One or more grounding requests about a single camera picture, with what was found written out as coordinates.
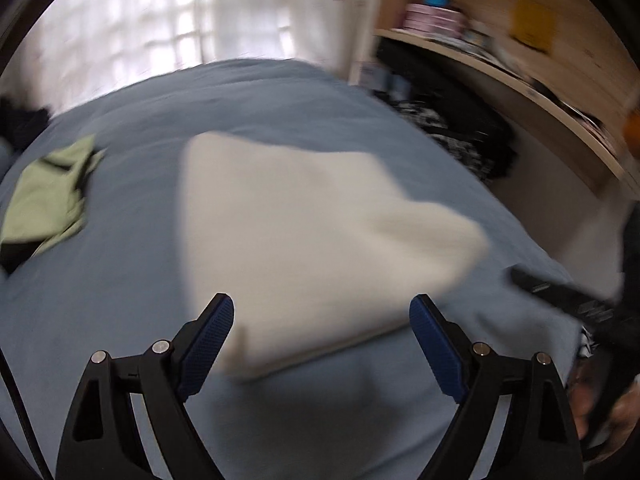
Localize green and black garment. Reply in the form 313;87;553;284
1;136;104;275

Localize pink boxes on shelf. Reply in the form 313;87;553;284
401;3;468;37

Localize black clothing pile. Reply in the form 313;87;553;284
0;96;51;153

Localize person right hand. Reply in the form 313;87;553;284
568;359;639;448

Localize cream fuzzy cardigan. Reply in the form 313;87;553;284
179;132;489;379

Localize wooden wall shelf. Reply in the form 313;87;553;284
349;0;639;195

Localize blue bed blanket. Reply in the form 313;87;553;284
1;60;580;479

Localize white floral curtain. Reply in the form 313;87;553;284
1;0;376;113

